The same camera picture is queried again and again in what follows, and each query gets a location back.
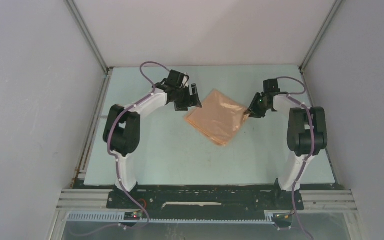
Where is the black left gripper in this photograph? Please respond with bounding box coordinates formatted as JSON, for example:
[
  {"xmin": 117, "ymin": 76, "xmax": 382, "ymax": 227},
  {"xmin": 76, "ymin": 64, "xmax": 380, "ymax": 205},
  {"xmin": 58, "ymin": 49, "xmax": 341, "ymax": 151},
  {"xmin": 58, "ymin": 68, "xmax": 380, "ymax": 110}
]
[{"xmin": 173, "ymin": 83, "xmax": 201, "ymax": 112}]

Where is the peach cloth napkin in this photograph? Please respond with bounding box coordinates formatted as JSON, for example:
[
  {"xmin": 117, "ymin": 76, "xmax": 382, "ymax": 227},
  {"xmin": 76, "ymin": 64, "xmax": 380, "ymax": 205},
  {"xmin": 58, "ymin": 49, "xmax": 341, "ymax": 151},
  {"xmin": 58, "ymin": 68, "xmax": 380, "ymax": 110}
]
[{"xmin": 184, "ymin": 89, "xmax": 250, "ymax": 146}]

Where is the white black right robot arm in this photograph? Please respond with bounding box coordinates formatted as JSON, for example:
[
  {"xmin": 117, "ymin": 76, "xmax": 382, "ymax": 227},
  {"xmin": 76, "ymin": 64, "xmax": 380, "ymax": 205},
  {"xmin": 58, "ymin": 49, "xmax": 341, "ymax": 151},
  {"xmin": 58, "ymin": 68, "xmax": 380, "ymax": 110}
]
[{"xmin": 246, "ymin": 92, "xmax": 328, "ymax": 209}]

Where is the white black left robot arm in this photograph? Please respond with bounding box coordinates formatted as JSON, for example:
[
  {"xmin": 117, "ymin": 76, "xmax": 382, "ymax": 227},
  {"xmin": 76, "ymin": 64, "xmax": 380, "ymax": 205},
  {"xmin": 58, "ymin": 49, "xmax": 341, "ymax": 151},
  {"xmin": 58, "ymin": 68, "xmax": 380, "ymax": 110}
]
[{"xmin": 103, "ymin": 83, "xmax": 202, "ymax": 208}]

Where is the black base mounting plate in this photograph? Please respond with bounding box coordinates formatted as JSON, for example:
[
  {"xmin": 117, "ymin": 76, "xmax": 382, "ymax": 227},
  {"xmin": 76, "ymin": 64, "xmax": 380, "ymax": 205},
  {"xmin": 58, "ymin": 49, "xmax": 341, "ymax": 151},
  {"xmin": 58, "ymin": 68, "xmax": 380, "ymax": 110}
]
[{"xmin": 106, "ymin": 184, "xmax": 304, "ymax": 220}]

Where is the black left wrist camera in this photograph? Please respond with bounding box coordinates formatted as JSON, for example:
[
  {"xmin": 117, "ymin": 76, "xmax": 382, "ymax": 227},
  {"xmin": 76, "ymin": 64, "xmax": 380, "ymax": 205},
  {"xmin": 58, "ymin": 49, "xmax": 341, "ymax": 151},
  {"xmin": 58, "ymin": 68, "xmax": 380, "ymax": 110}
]
[{"xmin": 165, "ymin": 70, "xmax": 190, "ymax": 89}]

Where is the white toothed cable duct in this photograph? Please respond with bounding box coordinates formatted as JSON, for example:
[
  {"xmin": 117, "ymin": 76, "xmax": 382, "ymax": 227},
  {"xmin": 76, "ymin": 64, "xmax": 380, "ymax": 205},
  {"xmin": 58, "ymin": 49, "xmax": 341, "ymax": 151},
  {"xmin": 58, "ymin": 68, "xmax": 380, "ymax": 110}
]
[{"xmin": 65, "ymin": 211, "xmax": 275, "ymax": 225}]

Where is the aluminium frame rail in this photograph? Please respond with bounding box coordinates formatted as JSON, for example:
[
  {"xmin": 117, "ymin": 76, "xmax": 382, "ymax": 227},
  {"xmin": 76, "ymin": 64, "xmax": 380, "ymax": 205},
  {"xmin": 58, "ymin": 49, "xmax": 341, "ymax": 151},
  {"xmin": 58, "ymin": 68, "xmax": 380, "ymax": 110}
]
[{"xmin": 56, "ymin": 189, "xmax": 111, "ymax": 211}]

